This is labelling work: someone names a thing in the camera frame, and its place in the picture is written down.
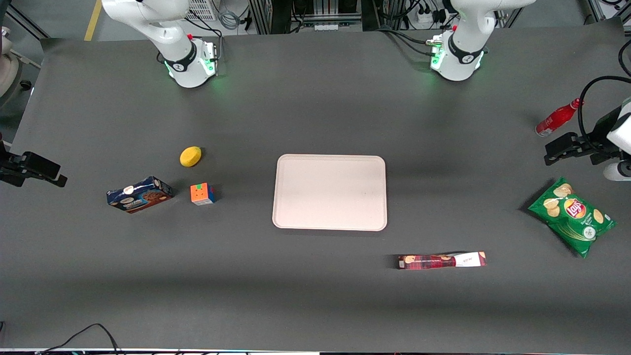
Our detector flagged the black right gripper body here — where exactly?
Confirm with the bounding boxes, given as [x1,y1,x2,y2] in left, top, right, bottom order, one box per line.
[0,152,26,188]

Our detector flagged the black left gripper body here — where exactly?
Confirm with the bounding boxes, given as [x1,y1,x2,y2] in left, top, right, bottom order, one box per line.
[572,132,616,166]

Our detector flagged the red cookie box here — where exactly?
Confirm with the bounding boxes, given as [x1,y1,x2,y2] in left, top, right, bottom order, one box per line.
[398,251,488,270]

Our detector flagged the blue cookie box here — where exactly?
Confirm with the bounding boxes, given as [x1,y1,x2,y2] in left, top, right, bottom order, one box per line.
[106,176,174,214]

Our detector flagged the beige plastic tray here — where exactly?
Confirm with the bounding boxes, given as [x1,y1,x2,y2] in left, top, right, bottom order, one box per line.
[272,154,388,232]

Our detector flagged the red drink bottle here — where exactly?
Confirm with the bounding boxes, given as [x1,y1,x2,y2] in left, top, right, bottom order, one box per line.
[535,98,585,138]

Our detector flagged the green chips bag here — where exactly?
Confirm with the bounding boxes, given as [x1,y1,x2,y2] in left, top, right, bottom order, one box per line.
[527,177,617,259]

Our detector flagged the white rounded equipment piece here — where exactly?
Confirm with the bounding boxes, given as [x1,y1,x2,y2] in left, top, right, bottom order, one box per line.
[0,26,33,98]

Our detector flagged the yellow lemon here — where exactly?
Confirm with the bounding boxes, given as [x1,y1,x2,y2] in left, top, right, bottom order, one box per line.
[179,146,202,168]

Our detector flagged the colourful puzzle cube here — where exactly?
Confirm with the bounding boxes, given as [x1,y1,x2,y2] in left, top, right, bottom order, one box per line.
[190,183,216,206]

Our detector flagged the white power strip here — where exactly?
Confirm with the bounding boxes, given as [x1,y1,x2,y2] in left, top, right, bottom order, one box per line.
[417,9,447,24]

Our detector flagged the white mesh basket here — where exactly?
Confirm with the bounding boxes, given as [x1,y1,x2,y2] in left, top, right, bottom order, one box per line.
[185,0,218,22]

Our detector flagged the dark grey table mat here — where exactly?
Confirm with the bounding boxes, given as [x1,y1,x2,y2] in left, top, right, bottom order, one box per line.
[0,19,631,355]

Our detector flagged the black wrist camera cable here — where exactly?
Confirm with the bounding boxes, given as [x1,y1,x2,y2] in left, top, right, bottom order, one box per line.
[578,75,631,144]

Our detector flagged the black looping edge cable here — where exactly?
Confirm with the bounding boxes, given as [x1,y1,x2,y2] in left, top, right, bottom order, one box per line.
[618,38,631,77]

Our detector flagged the thin black loose cable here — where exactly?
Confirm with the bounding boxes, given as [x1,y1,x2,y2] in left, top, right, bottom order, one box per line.
[35,323,121,355]

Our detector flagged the black left base cables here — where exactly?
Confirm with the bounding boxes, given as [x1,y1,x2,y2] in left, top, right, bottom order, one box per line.
[377,27,442,56]

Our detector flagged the black right base cable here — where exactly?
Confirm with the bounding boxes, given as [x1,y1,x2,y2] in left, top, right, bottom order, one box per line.
[185,17,223,40]

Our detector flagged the grey coiled cable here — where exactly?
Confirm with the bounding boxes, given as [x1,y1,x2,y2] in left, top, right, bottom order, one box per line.
[218,9,241,31]

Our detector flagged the aluminium frame rack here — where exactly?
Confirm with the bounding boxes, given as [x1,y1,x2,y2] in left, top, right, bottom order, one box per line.
[249,0,380,34]

